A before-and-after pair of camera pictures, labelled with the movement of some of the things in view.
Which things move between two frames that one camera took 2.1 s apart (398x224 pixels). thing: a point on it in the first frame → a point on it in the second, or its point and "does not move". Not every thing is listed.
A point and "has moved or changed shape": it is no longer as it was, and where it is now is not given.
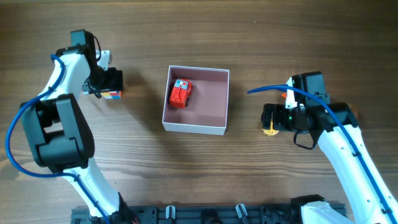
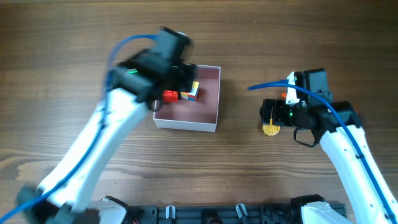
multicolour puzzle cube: (114, 95) has moved or changed shape
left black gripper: (116, 83) → (188, 74)
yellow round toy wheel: (271, 132) does not move
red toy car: (180, 93) has moved or changed shape
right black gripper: (268, 116) does not move
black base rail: (192, 214) does not move
